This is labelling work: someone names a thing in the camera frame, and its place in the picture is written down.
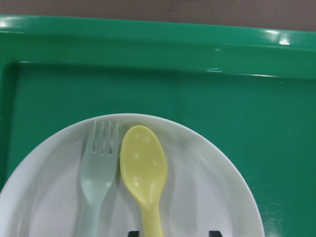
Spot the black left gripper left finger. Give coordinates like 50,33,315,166
127,231,139,237

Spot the yellow plastic spoon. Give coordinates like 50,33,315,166
120,125,168,237

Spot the pale green plastic fork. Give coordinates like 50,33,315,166
76,121,119,237

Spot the white round plate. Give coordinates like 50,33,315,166
0,114,264,237

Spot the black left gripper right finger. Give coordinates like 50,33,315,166
208,231,222,237

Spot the green plastic tray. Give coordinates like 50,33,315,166
0,15,316,237

